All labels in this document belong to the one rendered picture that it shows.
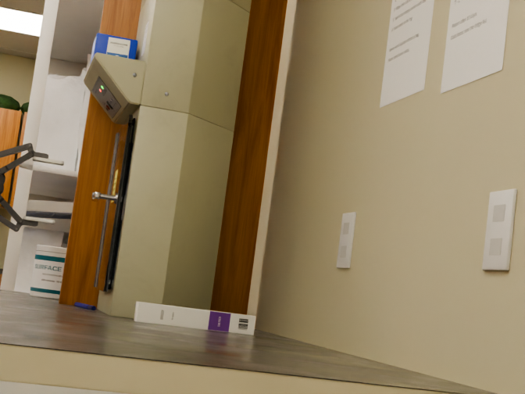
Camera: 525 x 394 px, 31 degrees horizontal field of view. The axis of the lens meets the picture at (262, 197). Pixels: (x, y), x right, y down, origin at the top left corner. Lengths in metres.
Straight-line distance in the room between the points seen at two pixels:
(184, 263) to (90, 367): 1.13
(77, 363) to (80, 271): 1.42
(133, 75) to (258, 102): 0.54
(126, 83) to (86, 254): 0.53
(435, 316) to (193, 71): 0.91
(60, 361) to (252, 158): 1.57
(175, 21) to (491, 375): 1.18
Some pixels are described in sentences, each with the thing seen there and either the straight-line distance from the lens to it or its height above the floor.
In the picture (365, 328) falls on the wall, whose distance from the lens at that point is 1.82.
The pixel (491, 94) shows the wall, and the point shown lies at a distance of 1.49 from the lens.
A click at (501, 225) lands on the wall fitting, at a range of 1.38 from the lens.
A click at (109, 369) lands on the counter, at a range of 1.08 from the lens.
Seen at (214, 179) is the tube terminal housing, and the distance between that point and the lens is 2.27.
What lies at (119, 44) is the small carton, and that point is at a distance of 2.26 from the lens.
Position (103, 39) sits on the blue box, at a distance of 2.36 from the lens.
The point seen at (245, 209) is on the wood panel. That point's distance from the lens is 2.56.
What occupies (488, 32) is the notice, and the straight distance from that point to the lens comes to 1.54.
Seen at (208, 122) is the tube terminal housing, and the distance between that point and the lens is 2.24.
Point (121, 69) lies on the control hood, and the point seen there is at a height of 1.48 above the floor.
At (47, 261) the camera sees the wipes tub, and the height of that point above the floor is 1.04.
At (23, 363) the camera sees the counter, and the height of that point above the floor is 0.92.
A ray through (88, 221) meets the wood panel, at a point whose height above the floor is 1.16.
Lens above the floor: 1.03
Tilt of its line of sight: 6 degrees up
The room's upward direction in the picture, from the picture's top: 7 degrees clockwise
